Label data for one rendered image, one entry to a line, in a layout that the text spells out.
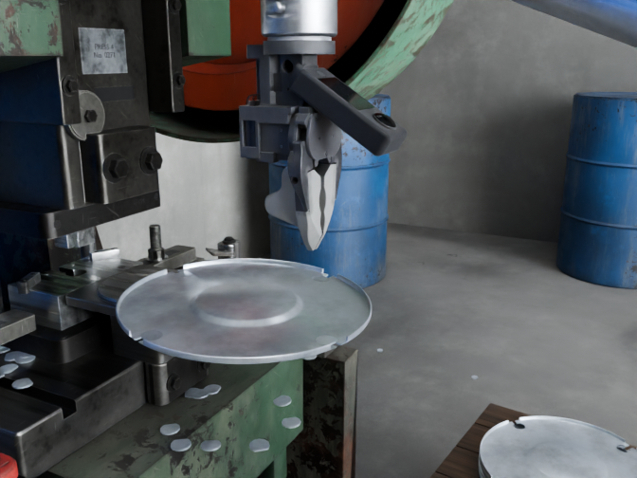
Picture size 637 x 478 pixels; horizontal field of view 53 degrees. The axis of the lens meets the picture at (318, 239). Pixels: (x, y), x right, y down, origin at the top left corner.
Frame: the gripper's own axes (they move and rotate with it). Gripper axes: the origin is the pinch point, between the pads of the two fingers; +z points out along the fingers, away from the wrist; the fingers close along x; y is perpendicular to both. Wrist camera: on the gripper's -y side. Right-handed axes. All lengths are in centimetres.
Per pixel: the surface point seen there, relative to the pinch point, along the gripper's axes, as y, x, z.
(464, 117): 75, -329, 15
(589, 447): -26, -54, 49
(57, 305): 31.8, 7.9, 10.5
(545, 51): 32, -329, -23
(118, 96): 28.0, -1.2, -14.0
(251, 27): 31, -36, -23
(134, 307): 19.4, 7.7, 8.6
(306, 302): 3.9, -4.4, 9.3
